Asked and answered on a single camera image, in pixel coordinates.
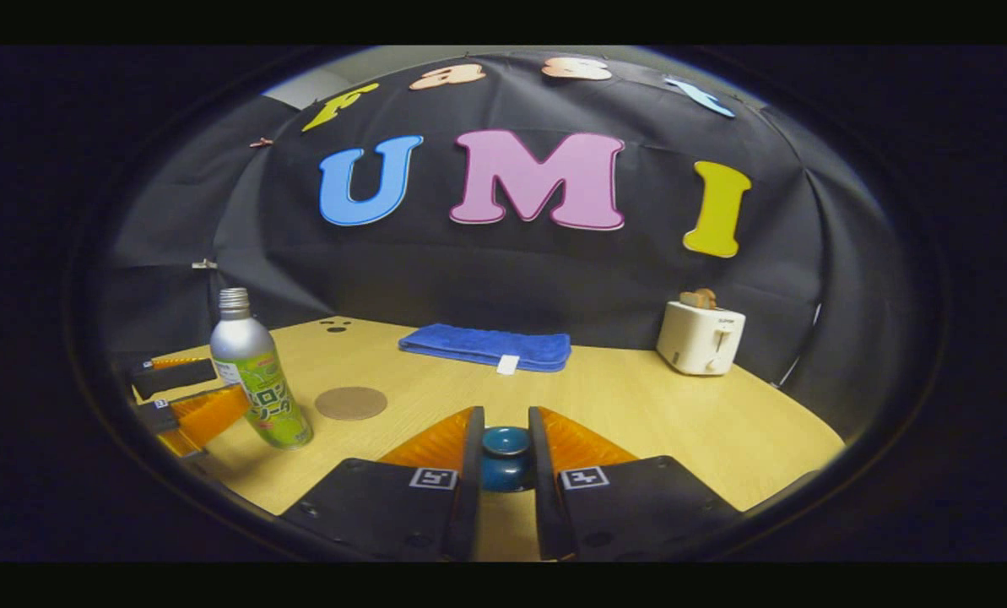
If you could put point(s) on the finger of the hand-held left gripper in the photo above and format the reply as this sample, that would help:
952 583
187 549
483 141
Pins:
161 415
174 377

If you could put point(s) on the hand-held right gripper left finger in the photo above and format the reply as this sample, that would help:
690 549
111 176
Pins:
469 507

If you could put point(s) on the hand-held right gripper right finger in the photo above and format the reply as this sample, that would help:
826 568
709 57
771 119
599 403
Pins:
545 507

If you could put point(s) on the teal teacup lid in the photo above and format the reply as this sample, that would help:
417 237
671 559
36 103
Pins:
506 460

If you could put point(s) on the silver green-label water bottle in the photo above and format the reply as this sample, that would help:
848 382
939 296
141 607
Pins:
241 346

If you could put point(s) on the round brown cork coaster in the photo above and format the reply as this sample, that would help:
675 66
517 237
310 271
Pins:
351 403

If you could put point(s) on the metal clip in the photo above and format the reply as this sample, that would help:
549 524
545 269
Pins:
204 263

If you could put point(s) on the folded blue towel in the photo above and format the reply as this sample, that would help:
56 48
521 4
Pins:
482 344

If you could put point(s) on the white toaster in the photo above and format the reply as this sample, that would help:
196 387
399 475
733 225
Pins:
693 338

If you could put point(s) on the black backdrop cloth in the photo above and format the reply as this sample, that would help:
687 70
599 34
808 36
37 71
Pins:
503 279

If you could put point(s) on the toast slice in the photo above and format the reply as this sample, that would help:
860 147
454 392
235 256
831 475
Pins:
697 298

